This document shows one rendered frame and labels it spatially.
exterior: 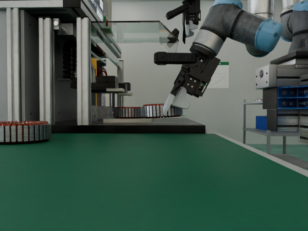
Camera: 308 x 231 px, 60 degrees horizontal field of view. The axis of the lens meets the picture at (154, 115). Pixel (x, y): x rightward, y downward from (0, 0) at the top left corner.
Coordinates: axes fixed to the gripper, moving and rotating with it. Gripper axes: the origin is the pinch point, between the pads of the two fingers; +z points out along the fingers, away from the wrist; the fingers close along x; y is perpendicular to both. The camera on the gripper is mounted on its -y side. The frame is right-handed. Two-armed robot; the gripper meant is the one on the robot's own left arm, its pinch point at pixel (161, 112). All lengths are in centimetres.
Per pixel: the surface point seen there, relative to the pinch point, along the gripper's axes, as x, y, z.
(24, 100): -4.4, -33.0, 13.7
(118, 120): 9.0, -10.5, 8.4
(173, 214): -57, 3, 4
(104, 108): 37.0, -21.7, 10.2
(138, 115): 12.0, -6.1, 4.3
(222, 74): 550, 84, -133
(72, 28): 3.9, -34.1, -9.4
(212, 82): 550, 73, -106
